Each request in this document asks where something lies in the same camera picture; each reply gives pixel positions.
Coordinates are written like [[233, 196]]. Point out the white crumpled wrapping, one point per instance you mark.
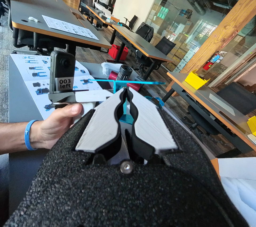
[[109, 67]]

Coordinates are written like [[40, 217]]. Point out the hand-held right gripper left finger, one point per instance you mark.
[[100, 127]]

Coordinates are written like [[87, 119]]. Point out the orange cardboard box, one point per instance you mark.
[[236, 167]]

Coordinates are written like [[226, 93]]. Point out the white instruction booklet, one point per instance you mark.
[[24, 67]]

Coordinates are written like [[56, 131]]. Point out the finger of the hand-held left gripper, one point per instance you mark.
[[92, 96]]

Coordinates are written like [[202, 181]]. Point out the wooden pillar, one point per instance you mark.
[[220, 37]]

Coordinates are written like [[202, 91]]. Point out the grey desk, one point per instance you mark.
[[20, 127]]

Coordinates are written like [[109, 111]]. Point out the person's left hand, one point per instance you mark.
[[52, 129]]

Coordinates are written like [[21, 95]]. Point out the red bag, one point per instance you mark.
[[118, 52]]

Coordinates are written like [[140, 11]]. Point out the blue wristband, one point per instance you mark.
[[28, 137]]

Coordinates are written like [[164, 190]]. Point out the white flat strip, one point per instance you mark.
[[222, 104]]

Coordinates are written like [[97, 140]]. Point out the blue metal bracket assembly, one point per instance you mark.
[[118, 88]]

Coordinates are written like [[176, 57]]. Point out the yellow bin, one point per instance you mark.
[[252, 127], [195, 80]]

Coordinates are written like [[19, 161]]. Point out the black striped jacket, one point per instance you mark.
[[145, 31]]

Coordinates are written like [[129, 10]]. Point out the red fire extinguisher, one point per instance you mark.
[[211, 62]]

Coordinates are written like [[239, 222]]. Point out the black ribbed cylinder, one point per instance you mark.
[[124, 72]]

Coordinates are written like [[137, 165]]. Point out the small white object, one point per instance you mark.
[[33, 19]]

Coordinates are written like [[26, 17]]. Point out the white printed paper sheet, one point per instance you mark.
[[66, 27]]

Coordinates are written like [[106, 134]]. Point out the black office chair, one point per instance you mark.
[[132, 22], [85, 1], [200, 119], [165, 46], [26, 39]]

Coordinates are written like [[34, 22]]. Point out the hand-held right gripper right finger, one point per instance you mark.
[[152, 127]]

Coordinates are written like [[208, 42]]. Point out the red metal cylinder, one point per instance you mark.
[[113, 75]]

